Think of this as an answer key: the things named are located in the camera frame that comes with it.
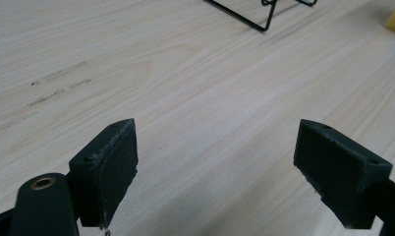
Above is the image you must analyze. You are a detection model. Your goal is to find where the black wire rack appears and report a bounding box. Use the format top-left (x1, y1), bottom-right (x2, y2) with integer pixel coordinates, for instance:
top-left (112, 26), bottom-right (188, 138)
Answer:
top-left (203, 0), bottom-right (318, 33)

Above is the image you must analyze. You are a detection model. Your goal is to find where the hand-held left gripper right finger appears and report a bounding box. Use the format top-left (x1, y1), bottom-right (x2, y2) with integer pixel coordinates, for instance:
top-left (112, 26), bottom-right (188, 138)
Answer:
top-left (293, 118), bottom-right (394, 230)

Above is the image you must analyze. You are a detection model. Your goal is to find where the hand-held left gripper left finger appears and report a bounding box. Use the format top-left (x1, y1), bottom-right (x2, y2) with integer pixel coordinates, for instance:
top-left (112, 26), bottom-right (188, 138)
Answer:
top-left (68, 118), bottom-right (140, 229)

